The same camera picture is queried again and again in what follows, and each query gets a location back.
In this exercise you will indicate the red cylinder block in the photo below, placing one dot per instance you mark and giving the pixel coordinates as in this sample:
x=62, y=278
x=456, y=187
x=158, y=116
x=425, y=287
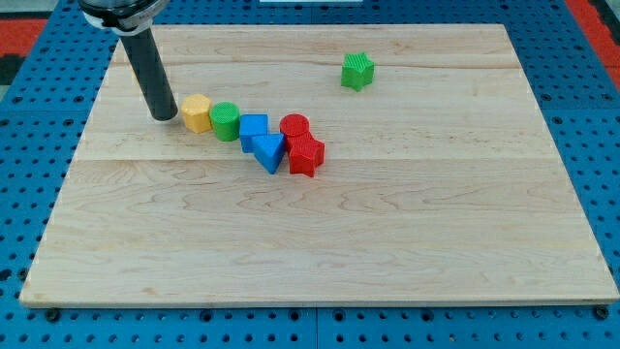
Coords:
x=294, y=125

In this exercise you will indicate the yellow hexagon block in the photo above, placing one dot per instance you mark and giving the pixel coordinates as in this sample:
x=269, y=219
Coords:
x=195, y=110

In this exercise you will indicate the green cylinder block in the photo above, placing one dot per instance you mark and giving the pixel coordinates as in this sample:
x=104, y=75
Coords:
x=225, y=119

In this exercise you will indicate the blue triangle block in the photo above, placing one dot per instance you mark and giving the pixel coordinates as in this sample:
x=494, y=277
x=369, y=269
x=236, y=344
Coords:
x=269, y=151

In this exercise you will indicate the red star block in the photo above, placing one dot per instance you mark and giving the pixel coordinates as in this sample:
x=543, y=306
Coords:
x=306, y=154

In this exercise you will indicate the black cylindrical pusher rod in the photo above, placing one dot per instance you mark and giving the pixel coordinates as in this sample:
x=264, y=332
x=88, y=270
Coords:
x=151, y=75

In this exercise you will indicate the blue cube block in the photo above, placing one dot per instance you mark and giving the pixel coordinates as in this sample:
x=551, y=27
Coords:
x=251, y=125

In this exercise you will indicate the light wooden board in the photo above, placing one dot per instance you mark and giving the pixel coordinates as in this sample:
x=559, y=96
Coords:
x=441, y=184

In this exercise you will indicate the green star block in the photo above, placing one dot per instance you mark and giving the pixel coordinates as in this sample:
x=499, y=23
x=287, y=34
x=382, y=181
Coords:
x=357, y=70

